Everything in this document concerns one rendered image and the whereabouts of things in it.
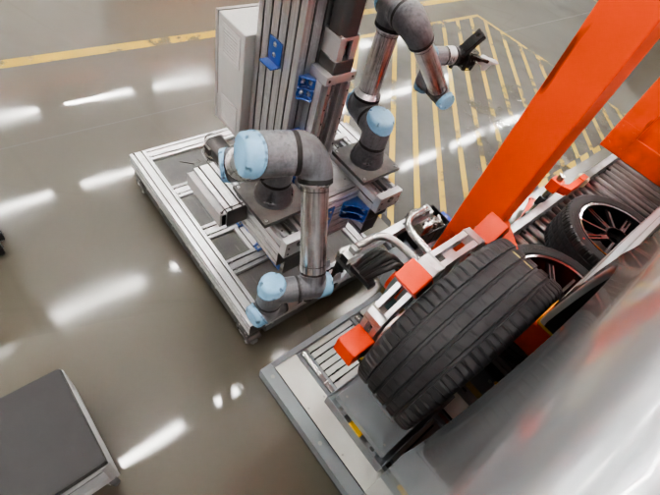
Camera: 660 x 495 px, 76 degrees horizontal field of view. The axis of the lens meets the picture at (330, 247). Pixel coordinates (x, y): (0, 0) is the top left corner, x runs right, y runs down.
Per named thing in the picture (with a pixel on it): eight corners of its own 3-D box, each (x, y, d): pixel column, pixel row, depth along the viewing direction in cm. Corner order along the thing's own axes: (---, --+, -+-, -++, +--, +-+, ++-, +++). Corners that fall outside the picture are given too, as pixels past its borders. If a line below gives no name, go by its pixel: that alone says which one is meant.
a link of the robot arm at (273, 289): (295, 266, 122) (289, 287, 130) (255, 271, 118) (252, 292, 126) (302, 290, 118) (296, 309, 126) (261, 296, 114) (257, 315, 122)
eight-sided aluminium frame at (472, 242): (347, 376, 151) (400, 299, 109) (335, 361, 153) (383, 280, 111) (442, 304, 179) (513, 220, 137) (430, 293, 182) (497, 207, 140)
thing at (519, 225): (434, 307, 228) (453, 286, 211) (422, 295, 232) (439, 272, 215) (619, 168, 357) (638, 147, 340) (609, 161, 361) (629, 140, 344)
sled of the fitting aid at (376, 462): (375, 472, 180) (382, 467, 173) (323, 402, 193) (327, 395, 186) (447, 403, 206) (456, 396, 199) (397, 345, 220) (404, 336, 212)
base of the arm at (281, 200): (246, 189, 162) (247, 169, 154) (278, 176, 170) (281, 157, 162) (267, 215, 156) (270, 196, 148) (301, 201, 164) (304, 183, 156)
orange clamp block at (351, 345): (369, 352, 132) (348, 367, 127) (353, 332, 135) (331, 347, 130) (375, 342, 127) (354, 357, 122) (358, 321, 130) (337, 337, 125)
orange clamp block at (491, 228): (488, 247, 136) (510, 226, 134) (469, 230, 138) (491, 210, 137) (489, 249, 142) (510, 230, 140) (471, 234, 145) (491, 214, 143)
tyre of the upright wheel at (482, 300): (450, 403, 94) (603, 256, 121) (379, 321, 102) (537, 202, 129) (384, 447, 149) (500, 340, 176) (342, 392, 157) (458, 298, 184)
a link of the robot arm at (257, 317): (259, 321, 121) (257, 334, 128) (291, 302, 127) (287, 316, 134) (245, 301, 124) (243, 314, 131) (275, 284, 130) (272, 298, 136)
